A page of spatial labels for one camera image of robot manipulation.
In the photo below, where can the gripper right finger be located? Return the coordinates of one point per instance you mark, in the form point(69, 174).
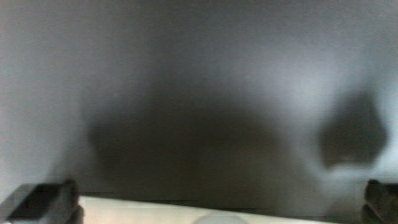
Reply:
point(379, 212)

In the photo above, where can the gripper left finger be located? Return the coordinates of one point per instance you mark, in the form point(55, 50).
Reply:
point(43, 204)

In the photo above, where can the white cabinet body box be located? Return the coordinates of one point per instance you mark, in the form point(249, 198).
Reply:
point(110, 211)

